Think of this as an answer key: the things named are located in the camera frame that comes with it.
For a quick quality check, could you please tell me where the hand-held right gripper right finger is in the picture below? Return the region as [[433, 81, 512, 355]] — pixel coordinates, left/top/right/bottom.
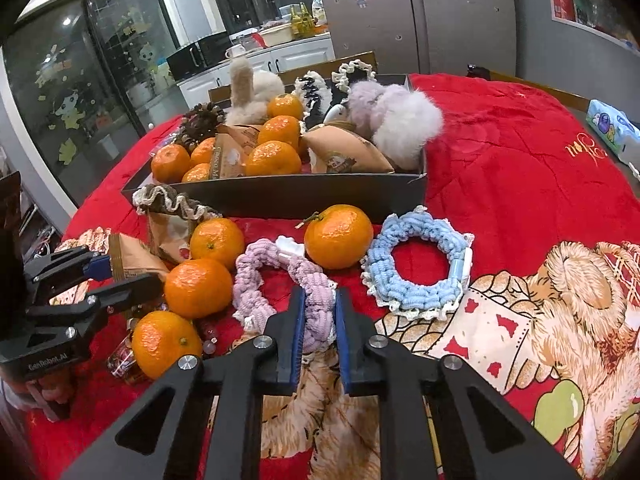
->
[[334, 288, 576, 480]]

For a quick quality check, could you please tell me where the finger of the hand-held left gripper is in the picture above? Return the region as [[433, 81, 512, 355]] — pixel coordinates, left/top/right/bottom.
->
[[26, 273, 166, 342], [24, 248, 112, 302]]

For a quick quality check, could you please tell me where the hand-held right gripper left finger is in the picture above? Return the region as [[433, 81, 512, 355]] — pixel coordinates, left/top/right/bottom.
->
[[60, 286, 308, 480]]

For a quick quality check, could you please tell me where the tan triangular snack packet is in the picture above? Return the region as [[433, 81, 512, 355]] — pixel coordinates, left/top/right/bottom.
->
[[146, 210, 201, 267], [212, 132, 247, 181], [220, 124, 265, 147], [302, 125, 396, 175], [107, 232, 171, 288]]

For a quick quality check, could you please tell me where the pink knit scrunchie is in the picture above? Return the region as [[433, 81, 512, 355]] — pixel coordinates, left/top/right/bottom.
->
[[232, 236, 338, 351]]

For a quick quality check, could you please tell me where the dark cardboard box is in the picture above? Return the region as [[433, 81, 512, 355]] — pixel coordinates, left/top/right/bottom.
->
[[121, 74, 428, 221]]

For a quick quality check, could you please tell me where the pile of tangerines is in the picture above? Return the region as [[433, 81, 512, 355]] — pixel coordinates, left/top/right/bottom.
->
[[150, 94, 307, 184]]

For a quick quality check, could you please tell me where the person's left hand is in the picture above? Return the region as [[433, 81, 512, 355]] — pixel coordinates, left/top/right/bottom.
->
[[29, 372, 77, 422]]

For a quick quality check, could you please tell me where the round orange tangerine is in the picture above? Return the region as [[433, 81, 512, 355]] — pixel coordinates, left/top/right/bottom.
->
[[190, 217, 246, 271], [164, 258, 234, 320], [131, 310, 203, 380]]

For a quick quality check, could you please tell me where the red printed candy wrapper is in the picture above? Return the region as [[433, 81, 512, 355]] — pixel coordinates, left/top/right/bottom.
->
[[107, 335, 151, 386]]

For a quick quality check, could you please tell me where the blue knit scrunchie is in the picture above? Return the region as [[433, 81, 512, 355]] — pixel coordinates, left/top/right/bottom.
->
[[361, 211, 475, 321]]

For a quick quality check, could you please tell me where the brown lace-edged scrunchie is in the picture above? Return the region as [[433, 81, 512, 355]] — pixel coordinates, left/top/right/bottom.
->
[[132, 184, 223, 222]]

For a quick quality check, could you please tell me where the stemmed orange tangerine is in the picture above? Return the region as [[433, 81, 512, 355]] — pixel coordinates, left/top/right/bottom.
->
[[303, 204, 375, 271]]

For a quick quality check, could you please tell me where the white bin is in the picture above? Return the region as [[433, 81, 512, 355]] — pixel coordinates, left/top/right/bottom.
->
[[95, 135, 121, 163]]

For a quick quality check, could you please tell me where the brown pine cone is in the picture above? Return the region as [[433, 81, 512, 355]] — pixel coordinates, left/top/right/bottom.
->
[[177, 101, 227, 155]]

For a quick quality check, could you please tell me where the glass door with stickers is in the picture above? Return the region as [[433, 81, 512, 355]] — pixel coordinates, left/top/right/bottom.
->
[[0, 0, 183, 208]]

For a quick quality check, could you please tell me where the white hair clip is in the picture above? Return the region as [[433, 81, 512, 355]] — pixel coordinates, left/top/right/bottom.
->
[[323, 102, 352, 127]]

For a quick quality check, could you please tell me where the lilac white furry scrunchie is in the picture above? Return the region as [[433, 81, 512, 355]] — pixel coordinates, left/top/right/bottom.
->
[[346, 82, 445, 160]]

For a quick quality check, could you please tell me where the black scrunchie white lace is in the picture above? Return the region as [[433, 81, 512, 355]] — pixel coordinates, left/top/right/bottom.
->
[[292, 70, 328, 123]]

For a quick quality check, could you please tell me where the black microwave oven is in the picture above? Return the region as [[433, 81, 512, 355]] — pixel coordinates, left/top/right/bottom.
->
[[166, 32, 231, 81]]

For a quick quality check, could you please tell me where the beige cream furry scrunchie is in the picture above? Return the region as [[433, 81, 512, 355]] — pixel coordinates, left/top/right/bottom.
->
[[227, 56, 287, 127]]

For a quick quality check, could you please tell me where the black scrunchie cream lace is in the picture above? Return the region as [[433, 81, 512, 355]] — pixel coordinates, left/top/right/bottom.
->
[[331, 59, 379, 101]]

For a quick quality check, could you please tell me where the white kitchen cabinet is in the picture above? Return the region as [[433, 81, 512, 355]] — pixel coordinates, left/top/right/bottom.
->
[[177, 35, 336, 106]]

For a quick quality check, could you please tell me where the cream plastic basin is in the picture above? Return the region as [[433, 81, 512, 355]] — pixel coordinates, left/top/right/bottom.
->
[[259, 26, 293, 47]]

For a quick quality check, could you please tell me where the blue printed tissue pack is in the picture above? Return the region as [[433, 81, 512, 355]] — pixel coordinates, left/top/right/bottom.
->
[[586, 99, 640, 157]]

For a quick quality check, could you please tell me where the grey refrigerator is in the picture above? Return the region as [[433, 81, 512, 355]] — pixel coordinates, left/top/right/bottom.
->
[[310, 0, 518, 76]]

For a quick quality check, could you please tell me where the clear plastic bottle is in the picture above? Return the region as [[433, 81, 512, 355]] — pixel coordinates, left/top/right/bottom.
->
[[592, 0, 628, 36]]

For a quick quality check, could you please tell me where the black spiral hair tie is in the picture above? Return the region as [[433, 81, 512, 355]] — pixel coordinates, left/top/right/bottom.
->
[[299, 79, 321, 111]]

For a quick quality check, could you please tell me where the white wall shelf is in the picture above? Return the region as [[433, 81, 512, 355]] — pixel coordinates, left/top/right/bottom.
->
[[542, 0, 640, 58]]

